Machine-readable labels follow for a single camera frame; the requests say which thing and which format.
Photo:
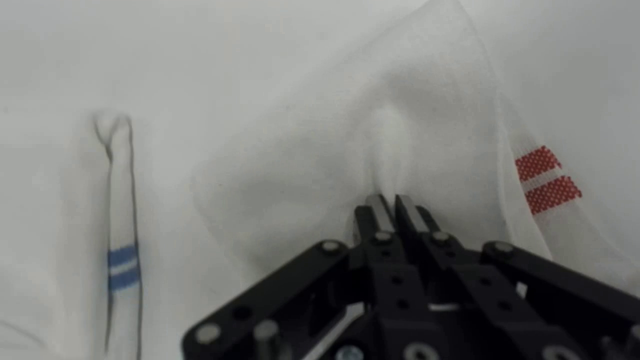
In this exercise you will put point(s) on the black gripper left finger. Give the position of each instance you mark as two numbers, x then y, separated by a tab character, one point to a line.
373	266

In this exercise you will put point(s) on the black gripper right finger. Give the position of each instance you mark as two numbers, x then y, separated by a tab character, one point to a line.
480	281

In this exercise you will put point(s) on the white towel with red stripes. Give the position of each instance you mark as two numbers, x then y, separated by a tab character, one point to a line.
332	147

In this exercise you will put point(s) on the white towel with blue stripes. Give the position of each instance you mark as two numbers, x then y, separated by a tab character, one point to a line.
60	233

